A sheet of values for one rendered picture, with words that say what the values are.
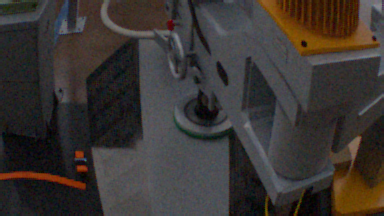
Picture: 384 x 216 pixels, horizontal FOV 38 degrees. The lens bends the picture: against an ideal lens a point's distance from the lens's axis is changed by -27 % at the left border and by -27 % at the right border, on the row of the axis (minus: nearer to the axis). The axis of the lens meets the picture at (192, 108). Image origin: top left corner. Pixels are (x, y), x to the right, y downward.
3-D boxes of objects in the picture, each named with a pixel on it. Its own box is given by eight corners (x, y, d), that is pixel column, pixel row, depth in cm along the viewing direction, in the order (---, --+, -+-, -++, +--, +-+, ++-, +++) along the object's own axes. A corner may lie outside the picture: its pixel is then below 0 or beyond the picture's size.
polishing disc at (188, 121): (193, 85, 259) (193, 82, 258) (248, 106, 252) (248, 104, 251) (162, 121, 244) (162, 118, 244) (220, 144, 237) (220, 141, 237)
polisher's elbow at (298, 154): (301, 122, 185) (309, 66, 172) (338, 158, 174) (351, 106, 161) (252, 152, 176) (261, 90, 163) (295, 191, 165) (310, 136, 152)
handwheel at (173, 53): (212, 86, 214) (215, 45, 204) (178, 93, 211) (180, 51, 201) (194, 56, 224) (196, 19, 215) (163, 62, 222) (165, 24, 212)
